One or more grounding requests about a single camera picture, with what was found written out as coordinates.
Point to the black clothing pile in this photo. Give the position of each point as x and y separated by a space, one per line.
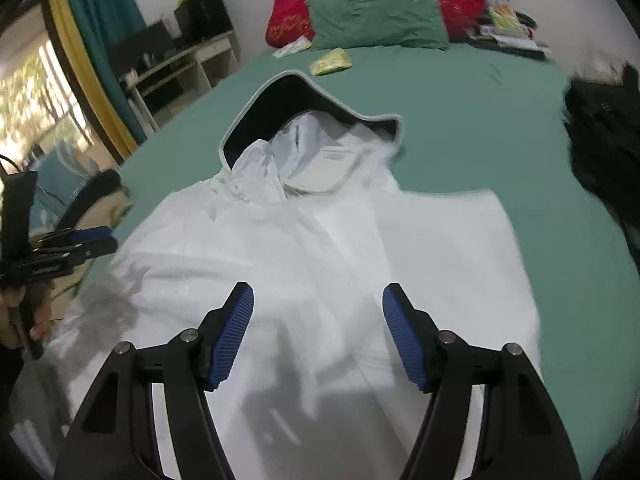
605 150

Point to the green pillow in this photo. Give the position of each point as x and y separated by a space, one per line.
380 12

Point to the white shelf unit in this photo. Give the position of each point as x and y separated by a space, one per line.
200 62

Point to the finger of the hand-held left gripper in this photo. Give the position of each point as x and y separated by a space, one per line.
85 252
87 235

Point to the pile of packets and papers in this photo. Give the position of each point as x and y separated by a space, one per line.
507 25

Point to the bed with green sheet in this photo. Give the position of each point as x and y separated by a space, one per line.
475 125

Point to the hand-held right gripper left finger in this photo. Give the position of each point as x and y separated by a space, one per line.
232 340

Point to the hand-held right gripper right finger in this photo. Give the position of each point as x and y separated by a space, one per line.
402 340

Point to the white packet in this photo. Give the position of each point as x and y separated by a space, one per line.
292 47

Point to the black box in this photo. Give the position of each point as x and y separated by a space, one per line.
205 12
140 47

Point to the red patterned pillow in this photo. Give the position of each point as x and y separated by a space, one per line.
287 12

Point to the yellow curtain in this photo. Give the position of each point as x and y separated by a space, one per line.
80 55

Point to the window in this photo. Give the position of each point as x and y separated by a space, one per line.
35 95

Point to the teal curtain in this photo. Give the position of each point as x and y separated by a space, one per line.
107 25

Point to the white pillowcase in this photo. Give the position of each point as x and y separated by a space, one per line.
310 260

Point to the yellow packet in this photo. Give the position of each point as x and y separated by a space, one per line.
330 61

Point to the person's left hand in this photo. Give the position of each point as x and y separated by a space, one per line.
40 317

